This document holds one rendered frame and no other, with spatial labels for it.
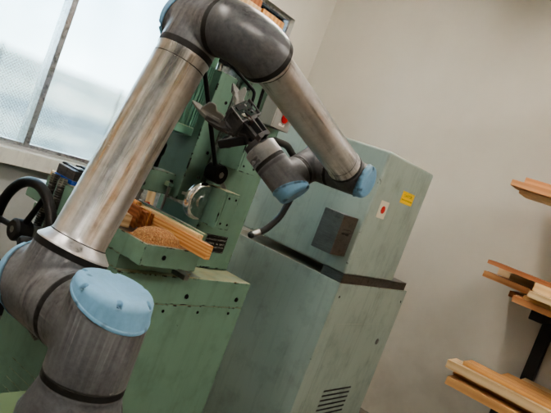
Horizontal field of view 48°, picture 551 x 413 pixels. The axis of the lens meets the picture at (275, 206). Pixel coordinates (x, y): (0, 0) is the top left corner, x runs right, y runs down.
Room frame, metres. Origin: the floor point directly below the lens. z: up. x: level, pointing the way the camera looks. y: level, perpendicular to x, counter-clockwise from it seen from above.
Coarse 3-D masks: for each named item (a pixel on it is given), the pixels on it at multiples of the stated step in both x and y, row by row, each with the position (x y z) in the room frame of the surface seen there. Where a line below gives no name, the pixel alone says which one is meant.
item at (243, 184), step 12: (252, 84) 1.96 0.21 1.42; (252, 96) 1.97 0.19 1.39; (264, 96) 2.02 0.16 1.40; (276, 132) 2.12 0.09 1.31; (216, 156) 1.97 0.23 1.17; (228, 168) 1.98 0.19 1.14; (228, 180) 2.00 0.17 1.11; (240, 180) 2.04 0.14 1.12; (252, 180) 2.09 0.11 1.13; (240, 192) 2.06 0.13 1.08; (252, 192) 2.11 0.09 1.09; (168, 204) 2.05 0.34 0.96; (180, 204) 2.01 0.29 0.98; (240, 204) 2.08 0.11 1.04; (180, 216) 2.00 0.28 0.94; (240, 216) 2.10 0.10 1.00; (204, 228) 1.98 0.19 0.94; (240, 228) 2.11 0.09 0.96; (228, 240) 2.08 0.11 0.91; (228, 252) 2.10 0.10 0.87; (204, 264) 2.03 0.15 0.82; (216, 264) 2.07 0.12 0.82; (228, 264) 2.12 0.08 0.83
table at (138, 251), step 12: (36, 192) 1.90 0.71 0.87; (120, 228) 1.65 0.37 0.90; (132, 228) 1.71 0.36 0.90; (120, 240) 1.63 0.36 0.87; (132, 240) 1.60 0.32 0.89; (120, 252) 1.62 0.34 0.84; (132, 252) 1.59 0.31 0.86; (144, 252) 1.57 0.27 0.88; (156, 252) 1.60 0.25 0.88; (168, 252) 1.64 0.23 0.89; (180, 252) 1.68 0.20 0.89; (144, 264) 1.58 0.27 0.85; (156, 264) 1.62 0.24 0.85; (168, 264) 1.65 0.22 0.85; (180, 264) 1.69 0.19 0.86; (192, 264) 1.72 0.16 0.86
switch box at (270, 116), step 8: (264, 104) 2.02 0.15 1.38; (272, 104) 2.00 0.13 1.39; (264, 112) 2.01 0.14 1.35; (272, 112) 1.99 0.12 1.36; (280, 112) 2.01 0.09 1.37; (264, 120) 2.00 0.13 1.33; (272, 120) 1.99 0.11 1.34; (280, 120) 2.02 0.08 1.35; (272, 128) 2.07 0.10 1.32; (280, 128) 2.03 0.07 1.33; (288, 128) 2.06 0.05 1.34
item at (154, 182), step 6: (156, 168) 1.87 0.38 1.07; (150, 174) 1.84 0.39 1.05; (156, 174) 1.86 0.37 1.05; (162, 174) 1.88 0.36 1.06; (168, 174) 1.89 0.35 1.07; (174, 174) 1.92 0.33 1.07; (150, 180) 1.85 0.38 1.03; (156, 180) 1.86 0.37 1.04; (162, 180) 1.88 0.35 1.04; (168, 180) 1.90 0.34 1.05; (144, 186) 1.83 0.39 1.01; (150, 186) 1.85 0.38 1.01; (156, 186) 1.87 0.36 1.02; (162, 186) 1.89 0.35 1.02; (156, 192) 1.88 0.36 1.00; (162, 192) 1.90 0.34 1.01
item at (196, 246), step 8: (152, 224) 1.80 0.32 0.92; (160, 224) 1.78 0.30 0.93; (168, 224) 1.76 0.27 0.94; (176, 232) 1.73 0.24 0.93; (184, 232) 1.72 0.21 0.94; (184, 240) 1.71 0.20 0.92; (192, 240) 1.69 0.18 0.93; (200, 240) 1.69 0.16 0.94; (192, 248) 1.69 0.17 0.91; (200, 248) 1.67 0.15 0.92; (208, 248) 1.66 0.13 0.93; (200, 256) 1.66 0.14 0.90; (208, 256) 1.67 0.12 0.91
